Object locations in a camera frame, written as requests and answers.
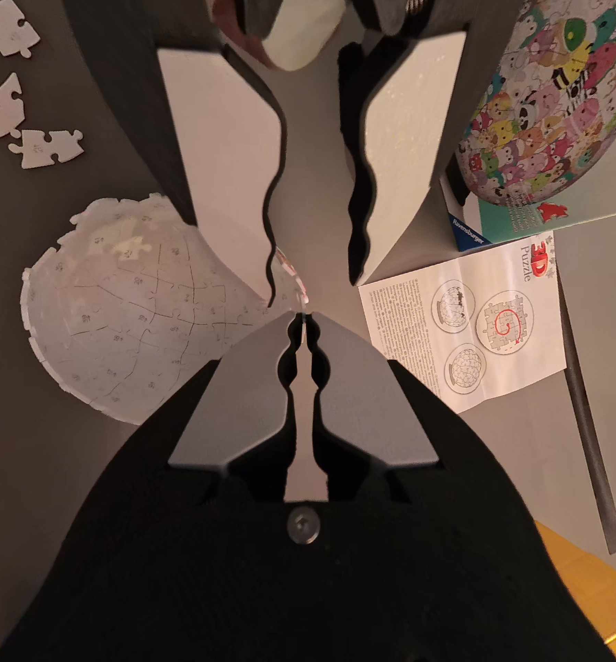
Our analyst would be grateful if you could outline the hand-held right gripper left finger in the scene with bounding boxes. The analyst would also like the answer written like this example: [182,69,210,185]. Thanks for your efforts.
[167,310,304,500]

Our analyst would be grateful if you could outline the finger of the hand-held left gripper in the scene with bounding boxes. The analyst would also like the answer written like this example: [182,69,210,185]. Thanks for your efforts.
[157,44,289,308]
[337,30,469,287]

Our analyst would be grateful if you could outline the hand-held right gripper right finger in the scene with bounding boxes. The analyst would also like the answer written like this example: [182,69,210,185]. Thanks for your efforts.
[308,310,439,500]

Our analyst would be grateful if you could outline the white puzzle pieces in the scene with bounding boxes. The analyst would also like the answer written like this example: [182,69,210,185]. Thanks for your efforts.
[0,0,85,170]

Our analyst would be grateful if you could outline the partly built puzzle ball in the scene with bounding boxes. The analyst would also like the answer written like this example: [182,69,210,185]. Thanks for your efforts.
[21,192,311,426]

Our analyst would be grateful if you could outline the printed puzzle box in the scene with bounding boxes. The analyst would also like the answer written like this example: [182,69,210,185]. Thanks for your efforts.
[438,0,616,253]

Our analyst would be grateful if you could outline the person's left hand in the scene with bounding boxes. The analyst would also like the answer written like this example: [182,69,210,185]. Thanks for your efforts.
[209,0,277,70]

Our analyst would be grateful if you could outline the folded instruction leaflet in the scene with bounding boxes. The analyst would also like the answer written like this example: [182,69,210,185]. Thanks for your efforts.
[359,233,568,414]

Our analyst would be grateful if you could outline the yellow plastic bin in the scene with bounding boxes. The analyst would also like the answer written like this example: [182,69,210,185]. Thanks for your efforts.
[534,520,616,662]

